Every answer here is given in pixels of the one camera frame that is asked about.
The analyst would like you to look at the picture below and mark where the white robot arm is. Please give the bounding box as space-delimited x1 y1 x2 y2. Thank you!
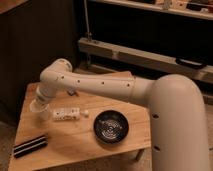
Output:
35 58 211 171

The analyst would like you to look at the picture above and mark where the black white striped box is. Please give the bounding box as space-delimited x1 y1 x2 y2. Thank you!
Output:
13 135 48 158

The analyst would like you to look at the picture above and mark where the wooden low table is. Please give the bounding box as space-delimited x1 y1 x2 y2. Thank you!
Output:
8 83 150 171

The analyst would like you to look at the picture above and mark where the dark pen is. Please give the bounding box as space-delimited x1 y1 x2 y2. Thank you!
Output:
67 90 79 96

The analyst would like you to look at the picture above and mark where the metal vertical pole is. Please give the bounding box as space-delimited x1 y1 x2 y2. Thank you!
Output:
83 0 92 41

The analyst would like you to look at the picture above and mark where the white plastic bottle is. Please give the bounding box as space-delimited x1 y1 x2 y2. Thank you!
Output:
53 107 89 121

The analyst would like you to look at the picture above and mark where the black handle on drawer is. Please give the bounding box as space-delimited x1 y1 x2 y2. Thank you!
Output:
175 58 207 70

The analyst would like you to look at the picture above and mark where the black round bowl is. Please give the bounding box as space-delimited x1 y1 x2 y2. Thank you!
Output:
93 110 129 144

